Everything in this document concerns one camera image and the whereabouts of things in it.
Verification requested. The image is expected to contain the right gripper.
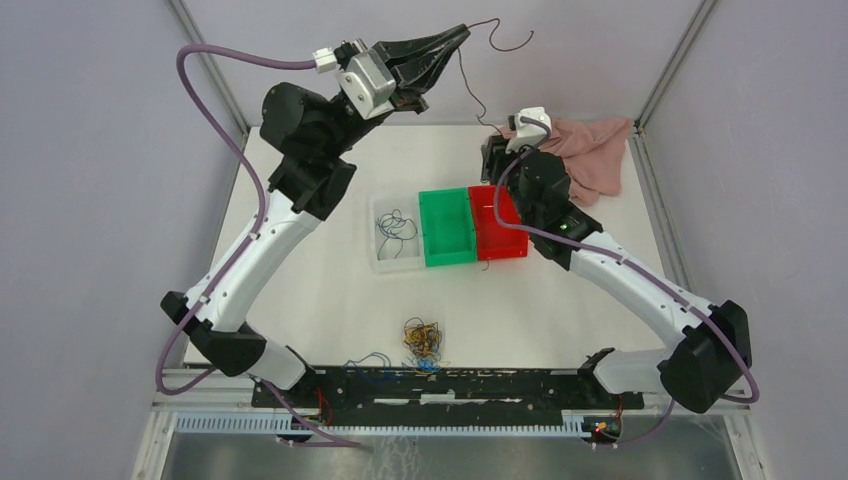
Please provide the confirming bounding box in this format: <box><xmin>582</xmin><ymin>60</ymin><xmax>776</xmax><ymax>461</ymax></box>
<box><xmin>481</xmin><ymin>134</ymin><xmax>543</xmax><ymax>227</ymax></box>

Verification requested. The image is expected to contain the brown wire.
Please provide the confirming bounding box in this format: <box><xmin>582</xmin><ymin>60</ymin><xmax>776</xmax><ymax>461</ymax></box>
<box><xmin>454</xmin><ymin>18</ymin><xmax>535</xmax><ymax>137</ymax></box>

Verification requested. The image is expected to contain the blue wire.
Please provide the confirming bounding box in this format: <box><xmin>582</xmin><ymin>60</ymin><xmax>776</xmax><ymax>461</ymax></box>
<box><xmin>374</xmin><ymin>207</ymin><xmax>421</xmax><ymax>262</ymax></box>

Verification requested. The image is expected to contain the wire bundle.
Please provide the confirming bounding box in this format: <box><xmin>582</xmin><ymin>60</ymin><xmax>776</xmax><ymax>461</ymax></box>
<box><xmin>400</xmin><ymin>316</ymin><xmax>453</xmax><ymax>379</ymax></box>

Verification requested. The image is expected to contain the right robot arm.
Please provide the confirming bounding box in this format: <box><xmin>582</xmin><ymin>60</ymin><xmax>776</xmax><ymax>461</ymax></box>
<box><xmin>481</xmin><ymin>135</ymin><xmax>759</xmax><ymax>413</ymax></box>

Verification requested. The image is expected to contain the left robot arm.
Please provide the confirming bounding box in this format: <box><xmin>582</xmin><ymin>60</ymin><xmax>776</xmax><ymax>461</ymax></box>
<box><xmin>160</xmin><ymin>24</ymin><xmax>470</xmax><ymax>407</ymax></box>

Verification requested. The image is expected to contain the red plastic bin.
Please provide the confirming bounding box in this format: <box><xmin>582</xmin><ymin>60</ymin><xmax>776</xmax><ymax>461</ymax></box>
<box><xmin>468</xmin><ymin>185</ymin><xmax>529</xmax><ymax>262</ymax></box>

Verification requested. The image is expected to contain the green plastic bin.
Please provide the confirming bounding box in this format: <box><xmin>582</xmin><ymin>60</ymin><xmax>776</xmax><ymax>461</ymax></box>
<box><xmin>418</xmin><ymin>188</ymin><xmax>477</xmax><ymax>268</ymax></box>

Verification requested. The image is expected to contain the pink cloth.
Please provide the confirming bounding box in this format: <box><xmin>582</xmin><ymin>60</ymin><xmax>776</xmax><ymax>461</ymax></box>
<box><xmin>496</xmin><ymin>116</ymin><xmax>635</xmax><ymax>209</ymax></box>

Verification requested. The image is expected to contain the clear plastic bin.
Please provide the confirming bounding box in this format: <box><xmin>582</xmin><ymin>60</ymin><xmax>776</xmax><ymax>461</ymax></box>
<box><xmin>368</xmin><ymin>195</ymin><xmax>425</xmax><ymax>274</ymax></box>

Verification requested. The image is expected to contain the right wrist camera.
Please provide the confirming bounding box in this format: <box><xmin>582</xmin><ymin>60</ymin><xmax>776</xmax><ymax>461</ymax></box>
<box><xmin>506</xmin><ymin>107</ymin><xmax>552</xmax><ymax>153</ymax></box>

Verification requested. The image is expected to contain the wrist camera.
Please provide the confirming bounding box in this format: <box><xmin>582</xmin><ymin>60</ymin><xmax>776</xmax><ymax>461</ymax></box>
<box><xmin>506</xmin><ymin>107</ymin><xmax>552</xmax><ymax>153</ymax></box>
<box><xmin>334</xmin><ymin>39</ymin><xmax>397</xmax><ymax>120</ymax></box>

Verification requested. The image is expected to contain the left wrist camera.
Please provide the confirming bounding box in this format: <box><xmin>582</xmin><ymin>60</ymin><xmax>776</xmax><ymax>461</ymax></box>
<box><xmin>334</xmin><ymin>39</ymin><xmax>397</xmax><ymax>120</ymax></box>

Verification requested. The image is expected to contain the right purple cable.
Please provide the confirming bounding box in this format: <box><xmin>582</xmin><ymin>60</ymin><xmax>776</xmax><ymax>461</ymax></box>
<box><xmin>491</xmin><ymin>115</ymin><xmax>762</xmax><ymax>449</ymax></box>

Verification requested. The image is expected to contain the purple cable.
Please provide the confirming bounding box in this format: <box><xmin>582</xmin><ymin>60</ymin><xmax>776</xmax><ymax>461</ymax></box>
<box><xmin>491</xmin><ymin>115</ymin><xmax>762</xmax><ymax>449</ymax></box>
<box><xmin>154</xmin><ymin>43</ymin><xmax>362</xmax><ymax>449</ymax></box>

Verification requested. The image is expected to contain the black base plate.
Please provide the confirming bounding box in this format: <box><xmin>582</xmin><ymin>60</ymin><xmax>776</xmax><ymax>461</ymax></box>
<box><xmin>282</xmin><ymin>366</ymin><xmax>645</xmax><ymax>427</ymax></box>

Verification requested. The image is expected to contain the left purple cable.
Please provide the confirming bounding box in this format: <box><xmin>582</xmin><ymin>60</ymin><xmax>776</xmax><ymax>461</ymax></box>
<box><xmin>154</xmin><ymin>43</ymin><xmax>362</xmax><ymax>449</ymax></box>

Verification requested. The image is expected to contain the aluminium frame rail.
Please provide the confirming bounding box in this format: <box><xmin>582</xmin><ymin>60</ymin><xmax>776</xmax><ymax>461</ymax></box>
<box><xmin>150</xmin><ymin>367</ymin><xmax>751</xmax><ymax>417</ymax></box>

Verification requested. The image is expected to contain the white cable duct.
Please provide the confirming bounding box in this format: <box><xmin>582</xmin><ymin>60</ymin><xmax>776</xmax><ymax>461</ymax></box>
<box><xmin>174</xmin><ymin>412</ymin><xmax>590</xmax><ymax>439</ymax></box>

